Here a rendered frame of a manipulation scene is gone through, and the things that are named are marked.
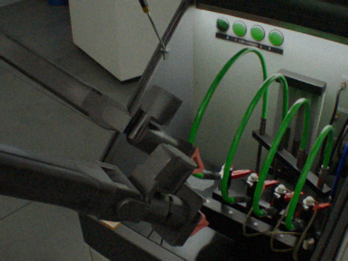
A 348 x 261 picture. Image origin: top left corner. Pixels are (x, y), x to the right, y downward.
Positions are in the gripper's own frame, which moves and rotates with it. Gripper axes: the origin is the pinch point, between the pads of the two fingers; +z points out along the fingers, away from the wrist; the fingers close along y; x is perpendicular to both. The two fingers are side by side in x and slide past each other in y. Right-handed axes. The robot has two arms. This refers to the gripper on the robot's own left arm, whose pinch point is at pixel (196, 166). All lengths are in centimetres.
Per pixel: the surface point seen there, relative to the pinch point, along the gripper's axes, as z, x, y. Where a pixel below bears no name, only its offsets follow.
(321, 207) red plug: 28.5, -5.7, -18.7
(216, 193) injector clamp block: 25.5, 2.7, 12.1
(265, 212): 15.0, 2.0, -12.4
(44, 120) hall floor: 84, 12, 261
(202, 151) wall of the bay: 43, -10, 42
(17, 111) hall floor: 71, 16, 293
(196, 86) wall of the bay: 24, -27, 40
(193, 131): -7.6, -6.0, -1.8
